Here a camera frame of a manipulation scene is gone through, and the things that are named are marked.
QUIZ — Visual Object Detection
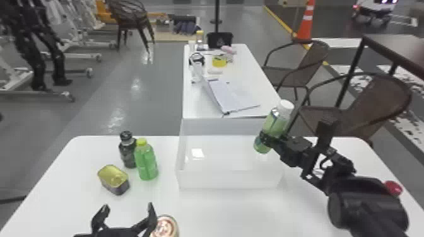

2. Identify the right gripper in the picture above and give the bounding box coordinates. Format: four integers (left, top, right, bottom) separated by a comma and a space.
258, 130, 315, 168

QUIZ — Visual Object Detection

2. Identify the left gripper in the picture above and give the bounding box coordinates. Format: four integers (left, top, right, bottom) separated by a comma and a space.
73, 202, 158, 237

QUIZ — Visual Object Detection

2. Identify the green bottle white cap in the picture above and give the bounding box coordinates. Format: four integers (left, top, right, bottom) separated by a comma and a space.
253, 99, 295, 154

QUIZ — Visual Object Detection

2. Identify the yellow can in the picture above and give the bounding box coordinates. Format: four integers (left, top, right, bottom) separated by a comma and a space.
97, 164, 131, 196

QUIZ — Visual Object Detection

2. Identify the red can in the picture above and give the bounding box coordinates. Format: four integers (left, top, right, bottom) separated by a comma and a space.
149, 214, 180, 237

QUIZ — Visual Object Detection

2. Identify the clear box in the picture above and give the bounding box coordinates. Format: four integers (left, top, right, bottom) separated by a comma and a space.
175, 118, 285, 190

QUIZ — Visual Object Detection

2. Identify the white paper pad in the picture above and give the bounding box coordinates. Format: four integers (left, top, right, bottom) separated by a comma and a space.
201, 78, 261, 116

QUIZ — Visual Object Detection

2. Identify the dark bottle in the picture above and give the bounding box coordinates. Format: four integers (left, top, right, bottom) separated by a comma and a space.
118, 130, 138, 169

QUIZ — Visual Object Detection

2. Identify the white side table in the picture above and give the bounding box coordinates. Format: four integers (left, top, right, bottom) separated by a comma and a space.
181, 43, 283, 120

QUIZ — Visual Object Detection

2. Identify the brown mesh chair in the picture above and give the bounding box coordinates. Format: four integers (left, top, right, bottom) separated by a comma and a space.
285, 72, 413, 147
105, 0, 156, 54
261, 38, 331, 107

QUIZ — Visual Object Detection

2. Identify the yellow tape roll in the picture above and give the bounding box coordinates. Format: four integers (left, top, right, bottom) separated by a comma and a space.
211, 55, 228, 69

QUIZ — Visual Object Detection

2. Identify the clear jar black lid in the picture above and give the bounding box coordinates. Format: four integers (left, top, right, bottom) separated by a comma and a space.
188, 52, 206, 84

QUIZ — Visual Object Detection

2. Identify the black bag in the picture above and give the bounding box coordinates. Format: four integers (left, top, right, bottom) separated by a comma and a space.
206, 31, 234, 50

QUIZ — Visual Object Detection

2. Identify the clear bottle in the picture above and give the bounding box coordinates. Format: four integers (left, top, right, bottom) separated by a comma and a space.
194, 30, 206, 52

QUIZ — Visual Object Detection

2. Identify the orange cone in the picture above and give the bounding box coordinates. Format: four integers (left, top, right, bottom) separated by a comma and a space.
294, 0, 315, 42

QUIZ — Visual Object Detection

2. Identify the dark side table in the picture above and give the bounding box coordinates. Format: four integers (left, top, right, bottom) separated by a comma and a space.
334, 33, 424, 108

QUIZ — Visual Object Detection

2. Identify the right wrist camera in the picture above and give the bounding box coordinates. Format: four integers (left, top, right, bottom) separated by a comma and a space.
314, 118, 341, 159

